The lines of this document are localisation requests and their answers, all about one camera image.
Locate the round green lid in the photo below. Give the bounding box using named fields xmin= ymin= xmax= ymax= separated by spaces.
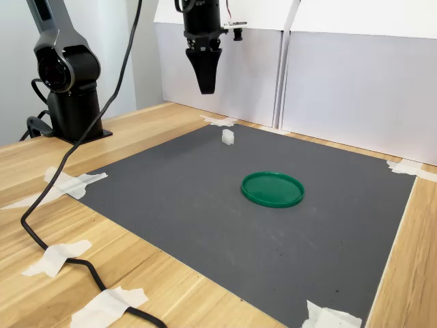
xmin=240 ymin=170 xmax=305 ymax=209

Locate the white partition board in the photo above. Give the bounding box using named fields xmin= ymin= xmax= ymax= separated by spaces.
xmin=153 ymin=0 xmax=291 ymax=129
xmin=278 ymin=0 xmax=437 ymax=167

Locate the white masking tape piece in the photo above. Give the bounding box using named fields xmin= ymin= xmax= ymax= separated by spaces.
xmin=22 ymin=238 xmax=93 ymax=278
xmin=385 ymin=159 xmax=437 ymax=182
xmin=302 ymin=299 xmax=363 ymax=328
xmin=0 ymin=166 xmax=109 ymax=211
xmin=199 ymin=114 xmax=239 ymax=128
xmin=70 ymin=286 xmax=150 ymax=328

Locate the dark grey mat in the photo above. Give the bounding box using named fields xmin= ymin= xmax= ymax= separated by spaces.
xmin=66 ymin=122 xmax=418 ymax=328

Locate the white camera circuit board box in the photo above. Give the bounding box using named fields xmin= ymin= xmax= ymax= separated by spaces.
xmin=223 ymin=20 xmax=249 ymax=42

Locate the black sleeved cable bundle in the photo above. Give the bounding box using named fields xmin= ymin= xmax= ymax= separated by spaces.
xmin=18 ymin=77 xmax=55 ymax=143

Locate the thick black camera cable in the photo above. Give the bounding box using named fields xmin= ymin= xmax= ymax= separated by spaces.
xmin=20 ymin=0 xmax=168 ymax=328

